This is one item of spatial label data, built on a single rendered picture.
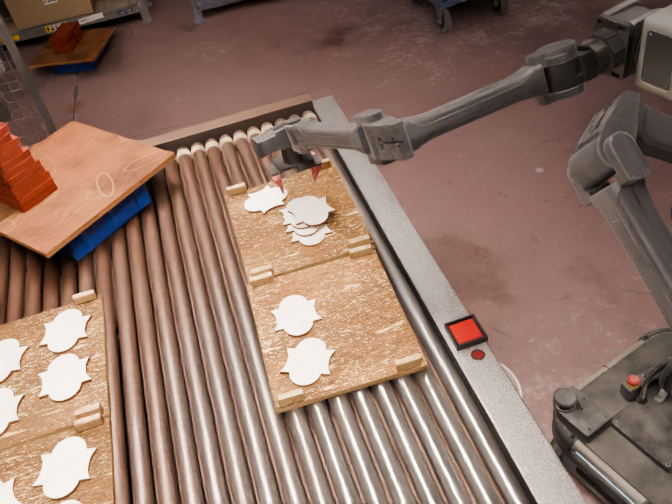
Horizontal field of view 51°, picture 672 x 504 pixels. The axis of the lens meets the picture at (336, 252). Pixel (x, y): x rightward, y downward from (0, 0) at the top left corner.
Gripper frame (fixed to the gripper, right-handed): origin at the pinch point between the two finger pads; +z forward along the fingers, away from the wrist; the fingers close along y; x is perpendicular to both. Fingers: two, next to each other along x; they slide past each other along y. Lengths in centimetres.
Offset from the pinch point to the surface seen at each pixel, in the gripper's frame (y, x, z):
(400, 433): -9, -78, 9
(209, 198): -22.6, 24.0, 12.2
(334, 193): 10.7, 2.4, 9.5
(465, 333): 16, -62, 8
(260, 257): -17.5, -12.2, 9.3
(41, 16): -68, 424, 96
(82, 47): -47, 367, 103
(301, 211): -1.8, -4.3, 5.9
